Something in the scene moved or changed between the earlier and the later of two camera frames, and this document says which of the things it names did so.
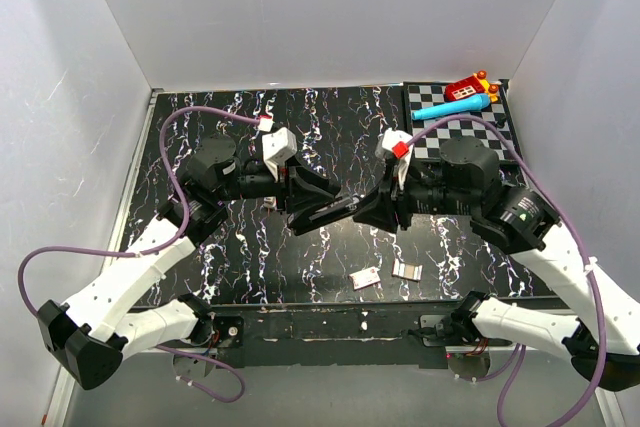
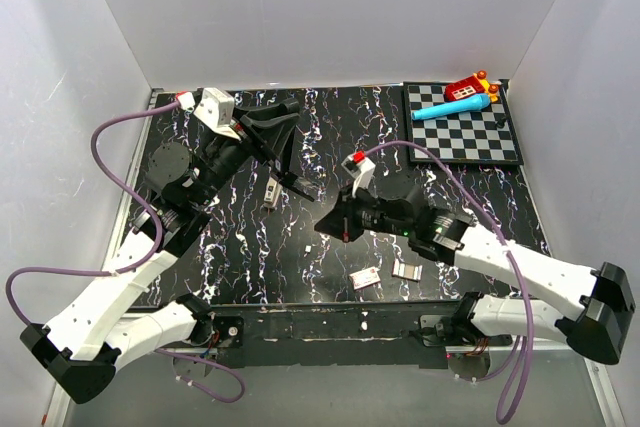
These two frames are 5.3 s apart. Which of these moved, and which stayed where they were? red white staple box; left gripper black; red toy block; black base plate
Moved: left gripper black
Stayed: red toy block; red white staple box; black base plate
